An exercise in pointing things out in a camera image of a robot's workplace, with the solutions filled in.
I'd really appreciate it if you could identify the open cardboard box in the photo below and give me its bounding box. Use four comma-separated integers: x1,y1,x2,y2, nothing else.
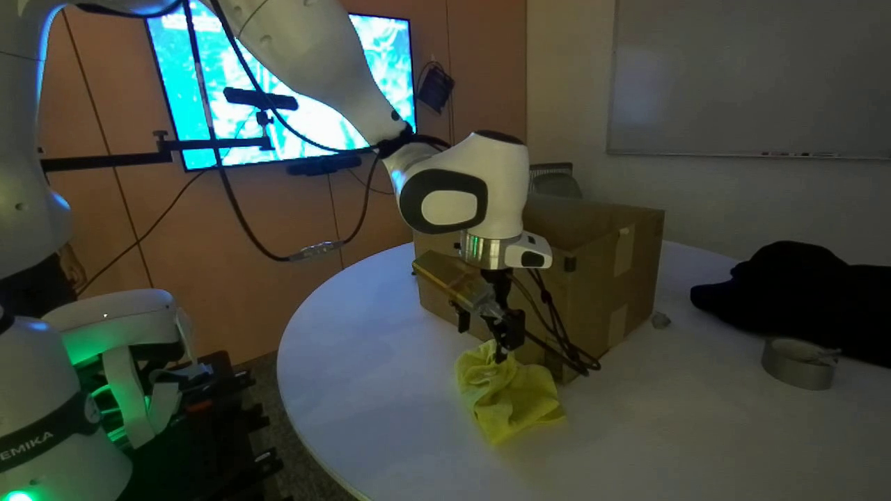
413,198,669,383

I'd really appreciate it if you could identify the whiteboard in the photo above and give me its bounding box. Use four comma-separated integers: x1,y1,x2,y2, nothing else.
608,0,891,168

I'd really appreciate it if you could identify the black stereo camera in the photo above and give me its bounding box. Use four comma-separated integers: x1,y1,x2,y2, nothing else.
220,86,305,115

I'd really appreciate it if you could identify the yellow cloth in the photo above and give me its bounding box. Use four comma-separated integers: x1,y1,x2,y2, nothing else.
452,336,568,445

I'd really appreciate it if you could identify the wall monitor screen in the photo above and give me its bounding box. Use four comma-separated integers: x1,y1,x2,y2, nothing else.
146,0,421,175

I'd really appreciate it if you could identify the black jacket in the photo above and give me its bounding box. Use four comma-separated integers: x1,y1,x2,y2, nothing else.
690,240,891,370

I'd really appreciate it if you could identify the gray tape roll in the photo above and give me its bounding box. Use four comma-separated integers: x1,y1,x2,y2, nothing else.
761,333,847,392

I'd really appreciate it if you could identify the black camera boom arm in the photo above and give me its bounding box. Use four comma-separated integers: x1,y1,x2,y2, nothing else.
37,108,281,179

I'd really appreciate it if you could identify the black bar under monitor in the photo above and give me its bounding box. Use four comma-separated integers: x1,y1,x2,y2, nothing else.
284,151,366,182

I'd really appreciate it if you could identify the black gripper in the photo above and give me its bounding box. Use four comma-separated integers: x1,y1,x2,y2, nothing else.
479,267,529,365

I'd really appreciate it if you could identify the black wall device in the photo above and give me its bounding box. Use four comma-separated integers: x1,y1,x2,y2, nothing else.
419,61,460,118

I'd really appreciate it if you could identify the gray chair back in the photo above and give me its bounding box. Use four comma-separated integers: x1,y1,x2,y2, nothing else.
527,161,589,204

